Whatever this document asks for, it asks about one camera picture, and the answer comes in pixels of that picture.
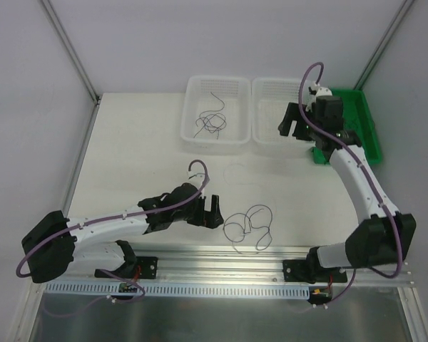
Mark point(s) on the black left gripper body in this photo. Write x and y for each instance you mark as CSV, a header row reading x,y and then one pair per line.
x,y
202,212

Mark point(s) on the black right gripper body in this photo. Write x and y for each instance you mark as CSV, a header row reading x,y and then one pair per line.
x,y
300,121

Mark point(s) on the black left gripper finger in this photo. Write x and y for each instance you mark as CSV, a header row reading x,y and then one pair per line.
x,y
214,211
212,222

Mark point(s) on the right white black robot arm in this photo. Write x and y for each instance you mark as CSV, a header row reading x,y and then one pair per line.
x,y
383,235

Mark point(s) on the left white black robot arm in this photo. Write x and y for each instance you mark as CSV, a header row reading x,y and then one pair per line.
x,y
58,244

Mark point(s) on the right white perforated basket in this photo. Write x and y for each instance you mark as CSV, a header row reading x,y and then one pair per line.
x,y
270,97

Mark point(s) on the white perforated basket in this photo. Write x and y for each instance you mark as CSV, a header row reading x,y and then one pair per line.
x,y
270,97
216,117

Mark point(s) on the green plastic tray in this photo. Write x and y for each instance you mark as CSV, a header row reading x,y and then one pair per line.
x,y
357,117

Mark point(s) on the left white perforated basket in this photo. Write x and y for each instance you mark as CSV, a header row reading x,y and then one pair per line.
x,y
216,117

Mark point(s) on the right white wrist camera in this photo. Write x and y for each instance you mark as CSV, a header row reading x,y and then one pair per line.
x,y
315,90

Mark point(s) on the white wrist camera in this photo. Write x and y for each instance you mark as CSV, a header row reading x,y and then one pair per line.
x,y
315,90
194,174

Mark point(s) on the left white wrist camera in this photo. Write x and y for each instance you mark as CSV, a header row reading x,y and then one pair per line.
x,y
194,174

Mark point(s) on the aluminium table edge rail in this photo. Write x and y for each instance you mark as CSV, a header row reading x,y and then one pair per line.
x,y
180,263

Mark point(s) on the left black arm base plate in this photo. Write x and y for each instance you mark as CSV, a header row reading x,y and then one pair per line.
x,y
146,267

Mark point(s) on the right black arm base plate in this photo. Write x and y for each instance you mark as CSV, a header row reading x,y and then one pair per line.
x,y
299,270

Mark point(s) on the aluminium frame post right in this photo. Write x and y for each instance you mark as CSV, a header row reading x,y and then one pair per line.
x,y
390,32

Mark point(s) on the aluminium frame post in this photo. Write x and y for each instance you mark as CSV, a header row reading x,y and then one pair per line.
x,y
390,32
69,48

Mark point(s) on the white slotted cable duct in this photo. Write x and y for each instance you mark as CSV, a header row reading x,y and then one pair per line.
x,y
224,291

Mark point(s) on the aluminium frame post left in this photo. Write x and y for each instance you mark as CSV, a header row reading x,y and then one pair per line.
x,y
69,48

